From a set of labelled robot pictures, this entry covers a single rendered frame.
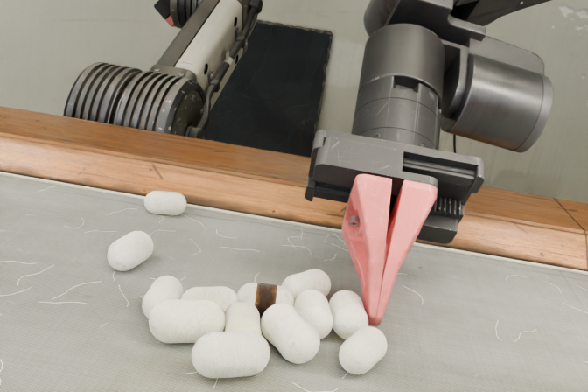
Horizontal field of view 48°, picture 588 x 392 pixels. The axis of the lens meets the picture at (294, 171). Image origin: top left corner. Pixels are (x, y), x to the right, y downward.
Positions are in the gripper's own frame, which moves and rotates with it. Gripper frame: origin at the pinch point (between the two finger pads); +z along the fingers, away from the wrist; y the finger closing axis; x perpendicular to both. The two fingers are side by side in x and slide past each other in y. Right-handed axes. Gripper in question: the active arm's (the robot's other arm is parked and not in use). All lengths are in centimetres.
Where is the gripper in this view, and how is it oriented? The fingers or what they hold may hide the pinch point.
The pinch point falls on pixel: (375, 307)
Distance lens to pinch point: 37.7
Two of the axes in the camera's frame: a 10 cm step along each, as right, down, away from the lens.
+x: -0.7, 5.3, 8.4
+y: 9.8, 1.8, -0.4
